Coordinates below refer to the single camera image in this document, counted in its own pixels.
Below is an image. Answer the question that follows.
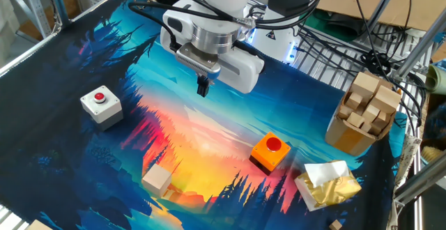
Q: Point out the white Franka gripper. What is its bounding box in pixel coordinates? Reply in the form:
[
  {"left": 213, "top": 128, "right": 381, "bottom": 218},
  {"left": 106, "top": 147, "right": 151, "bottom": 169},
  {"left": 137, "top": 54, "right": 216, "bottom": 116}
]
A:
[{"left": 160, "top": 0, "right": 265, "bottom": 98}]

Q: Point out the black cable tangle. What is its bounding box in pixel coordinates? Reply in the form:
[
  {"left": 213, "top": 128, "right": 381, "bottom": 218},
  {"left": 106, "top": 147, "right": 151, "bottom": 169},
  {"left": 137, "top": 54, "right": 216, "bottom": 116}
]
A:
[{"left": 295, "top": 0, "right": 428, "bottom": 128}]

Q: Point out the flat brown cardboard sheet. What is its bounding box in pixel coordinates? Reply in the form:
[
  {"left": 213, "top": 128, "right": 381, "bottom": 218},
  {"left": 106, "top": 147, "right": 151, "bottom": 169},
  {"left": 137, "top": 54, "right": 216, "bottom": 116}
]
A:
[{"left": 315, "top": 0, "right": 446, "bottom": 32}]

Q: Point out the yellow bristle brush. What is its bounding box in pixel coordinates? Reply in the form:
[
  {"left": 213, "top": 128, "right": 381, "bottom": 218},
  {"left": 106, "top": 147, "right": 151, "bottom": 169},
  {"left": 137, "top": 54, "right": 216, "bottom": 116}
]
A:
[{"left": 420, "top": 145, "right": 445, "bottom": 164}]

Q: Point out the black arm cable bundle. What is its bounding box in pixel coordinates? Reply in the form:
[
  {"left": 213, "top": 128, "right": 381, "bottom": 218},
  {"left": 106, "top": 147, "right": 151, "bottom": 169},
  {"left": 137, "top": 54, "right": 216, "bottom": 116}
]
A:
[{"left": 127, "top": 0, "right": 330, "bottom": 52}]

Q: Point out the pale wooden cube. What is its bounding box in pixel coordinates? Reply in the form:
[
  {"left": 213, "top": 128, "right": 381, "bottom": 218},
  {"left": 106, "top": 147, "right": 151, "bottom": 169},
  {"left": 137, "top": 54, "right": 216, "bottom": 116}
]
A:
[{"left": 141, "top": 163, "right": 173, "bottom": 198}]

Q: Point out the dark green bag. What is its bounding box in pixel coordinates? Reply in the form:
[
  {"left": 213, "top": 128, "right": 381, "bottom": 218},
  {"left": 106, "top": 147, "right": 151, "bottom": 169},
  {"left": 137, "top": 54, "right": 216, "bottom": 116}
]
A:
[{"left": 305, "top": 8, "right": 367, "bottom": 43}]

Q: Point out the brown cardboard box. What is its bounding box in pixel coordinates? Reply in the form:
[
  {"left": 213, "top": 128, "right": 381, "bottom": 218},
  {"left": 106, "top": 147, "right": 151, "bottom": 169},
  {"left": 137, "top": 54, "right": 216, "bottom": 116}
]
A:
[{"left": 324, "top": 70, "right": 402, "bottom": 157}]

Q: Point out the gold tissue pack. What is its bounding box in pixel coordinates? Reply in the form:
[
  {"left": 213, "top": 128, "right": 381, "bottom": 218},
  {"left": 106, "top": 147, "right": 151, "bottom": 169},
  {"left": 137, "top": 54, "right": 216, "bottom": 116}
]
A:
[{"left": 294, "top": 160, "right": 362, "bottom": 213}]

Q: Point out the forest sunset printed cloth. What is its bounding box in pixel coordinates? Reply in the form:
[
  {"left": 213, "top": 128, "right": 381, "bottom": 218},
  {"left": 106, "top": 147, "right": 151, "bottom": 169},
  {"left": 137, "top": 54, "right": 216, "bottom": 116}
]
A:
[{"left": 0, "top": 0, "right": 408, "bottom": 230}]

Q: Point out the thin grey metal pole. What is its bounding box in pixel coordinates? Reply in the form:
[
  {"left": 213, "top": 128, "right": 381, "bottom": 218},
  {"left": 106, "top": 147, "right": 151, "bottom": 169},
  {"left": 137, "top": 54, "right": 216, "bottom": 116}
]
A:
[{"left": 362, "top": 0, "right": 401, "bottom": 39}]

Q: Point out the blue metal shelf post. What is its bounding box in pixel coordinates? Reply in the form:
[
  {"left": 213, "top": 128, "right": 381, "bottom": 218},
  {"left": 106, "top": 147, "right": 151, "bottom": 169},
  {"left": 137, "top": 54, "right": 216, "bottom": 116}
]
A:
[{"left": 47, "top": 0, "right": 72, "bottom": 27}]

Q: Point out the pale green rolled mat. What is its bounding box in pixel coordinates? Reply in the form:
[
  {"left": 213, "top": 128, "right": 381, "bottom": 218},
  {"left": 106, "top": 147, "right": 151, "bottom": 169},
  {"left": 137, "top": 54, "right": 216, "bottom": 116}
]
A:
[{"left": 424, "top": 62, "right": 446, "bottom": 95}]

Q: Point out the white box red button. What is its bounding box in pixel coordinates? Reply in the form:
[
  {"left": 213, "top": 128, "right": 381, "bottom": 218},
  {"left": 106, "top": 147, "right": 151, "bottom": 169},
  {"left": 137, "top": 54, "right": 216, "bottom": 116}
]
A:
[{"left": 79, "top": 85, "right": 124, "bottom": 132}]

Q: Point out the patterned beige fabric strip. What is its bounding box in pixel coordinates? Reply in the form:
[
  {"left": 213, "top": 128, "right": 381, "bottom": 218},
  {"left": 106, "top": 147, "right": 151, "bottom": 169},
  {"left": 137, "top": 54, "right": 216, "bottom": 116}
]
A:
[{"left": 385, "top": 134, "right": 423, "bottom": 230}]

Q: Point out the grey slotted shelf post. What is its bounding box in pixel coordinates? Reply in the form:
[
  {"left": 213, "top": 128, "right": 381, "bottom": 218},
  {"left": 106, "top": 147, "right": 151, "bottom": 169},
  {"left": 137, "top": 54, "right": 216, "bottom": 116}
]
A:
[{"left": 19, "top": 0, "right": 53, "bottom": 38}]

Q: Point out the large wooden block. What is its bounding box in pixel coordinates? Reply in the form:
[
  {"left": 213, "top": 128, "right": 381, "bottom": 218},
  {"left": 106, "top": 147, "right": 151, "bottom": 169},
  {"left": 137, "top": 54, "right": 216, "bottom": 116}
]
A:
[
  {"left": 350, "top": 72, "right": 380, "bottom": 98},
  {"left": 369, "top": 85, "right": 402, "bottom": 114}
]

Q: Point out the flat wooden piece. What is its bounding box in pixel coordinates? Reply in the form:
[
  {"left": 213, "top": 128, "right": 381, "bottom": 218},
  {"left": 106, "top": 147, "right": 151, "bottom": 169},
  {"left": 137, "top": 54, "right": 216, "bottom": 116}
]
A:
[{"left": 26, "top": 219, "right": 53, "bottom": 230}]

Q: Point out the orange box red button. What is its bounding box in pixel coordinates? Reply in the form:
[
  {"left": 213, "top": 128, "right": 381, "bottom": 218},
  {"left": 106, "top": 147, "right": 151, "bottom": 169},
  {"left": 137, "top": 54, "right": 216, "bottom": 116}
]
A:
[{"left": 249, "top": 131, "right": 292, "bottom": 176}]

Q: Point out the silver aluminium frame pole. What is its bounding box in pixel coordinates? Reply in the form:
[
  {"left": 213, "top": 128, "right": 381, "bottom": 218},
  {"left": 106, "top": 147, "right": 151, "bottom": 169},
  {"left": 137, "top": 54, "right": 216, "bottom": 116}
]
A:
[
  {"left": 393, "top": 160, "right": 446, "bottom": 206},
  {"left": 393, "top": 8, "right": 446, "bottom": 81}
]

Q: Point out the silver metal gripper bracket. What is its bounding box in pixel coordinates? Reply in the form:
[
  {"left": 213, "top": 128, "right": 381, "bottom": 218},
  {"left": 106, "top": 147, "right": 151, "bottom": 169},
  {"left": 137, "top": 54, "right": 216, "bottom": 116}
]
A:
[{"left": 175, "top": 42, "right": 222, "bottom": 82}]

